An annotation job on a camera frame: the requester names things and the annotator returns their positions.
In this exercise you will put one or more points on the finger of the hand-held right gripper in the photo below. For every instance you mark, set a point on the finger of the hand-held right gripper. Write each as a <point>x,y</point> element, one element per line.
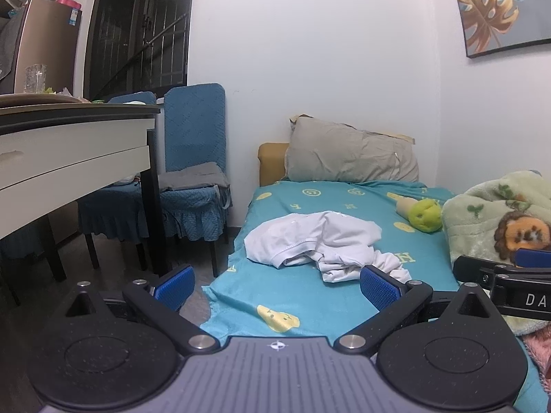
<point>473,269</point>
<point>533,258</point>

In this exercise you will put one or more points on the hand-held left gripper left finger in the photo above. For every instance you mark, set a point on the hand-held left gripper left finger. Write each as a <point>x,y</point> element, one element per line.
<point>174,286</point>

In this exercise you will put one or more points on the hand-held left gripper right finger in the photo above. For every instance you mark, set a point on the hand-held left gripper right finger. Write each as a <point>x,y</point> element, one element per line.
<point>379,288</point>

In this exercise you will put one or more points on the white garment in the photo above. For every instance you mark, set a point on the white garment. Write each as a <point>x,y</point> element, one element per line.
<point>310,236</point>

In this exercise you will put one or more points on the green lion print blanket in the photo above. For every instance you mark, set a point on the green lion print blanket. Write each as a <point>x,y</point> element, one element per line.
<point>473,219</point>

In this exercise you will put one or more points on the pink fluffy cloth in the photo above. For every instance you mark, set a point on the pink fluffy cloth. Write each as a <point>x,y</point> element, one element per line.
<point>540,352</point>

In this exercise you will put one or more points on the green plush toy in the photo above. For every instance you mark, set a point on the green plush toy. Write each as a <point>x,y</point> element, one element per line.
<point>424,215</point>

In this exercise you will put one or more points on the bed with teal sheet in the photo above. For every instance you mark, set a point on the bed with teal sheet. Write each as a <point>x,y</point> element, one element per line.
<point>301,301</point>

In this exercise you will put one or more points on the blue covered chair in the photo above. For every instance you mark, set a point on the blue covered chair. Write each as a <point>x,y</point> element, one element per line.
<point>112,211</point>
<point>193,129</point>

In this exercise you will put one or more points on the grey pillow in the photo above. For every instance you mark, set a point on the grey pillow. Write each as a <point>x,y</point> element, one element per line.
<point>344,155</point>

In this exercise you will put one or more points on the cream pillow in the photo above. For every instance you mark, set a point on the cream pillow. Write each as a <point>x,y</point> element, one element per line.
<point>402,137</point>

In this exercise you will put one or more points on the yellow headboard cushion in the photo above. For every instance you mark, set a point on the yellow headboard cushion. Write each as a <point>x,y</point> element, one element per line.
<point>271,163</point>

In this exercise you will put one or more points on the white table with dark top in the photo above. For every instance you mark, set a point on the white table with dark top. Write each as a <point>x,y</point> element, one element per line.
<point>64,155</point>

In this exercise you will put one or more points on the clear plastic bag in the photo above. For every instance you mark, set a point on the clear plastic bag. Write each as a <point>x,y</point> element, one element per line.
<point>69,93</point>

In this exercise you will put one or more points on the clear glass vase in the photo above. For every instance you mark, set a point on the clear glass vase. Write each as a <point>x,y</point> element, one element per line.
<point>35,79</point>

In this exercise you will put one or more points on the dark door with grille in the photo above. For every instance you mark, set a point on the dark door with grille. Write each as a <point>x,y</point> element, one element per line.
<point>137,30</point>

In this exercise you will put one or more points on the cardboard box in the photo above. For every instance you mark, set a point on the cardboard box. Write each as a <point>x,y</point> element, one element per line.
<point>47,47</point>

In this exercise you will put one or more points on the pink item on refrigerator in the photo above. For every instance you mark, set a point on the pink item on refrigerator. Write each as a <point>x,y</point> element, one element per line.
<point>69,4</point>

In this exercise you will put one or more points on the leaf wall picture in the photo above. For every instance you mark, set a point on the leaf wall picture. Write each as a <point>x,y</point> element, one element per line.
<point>495,8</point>

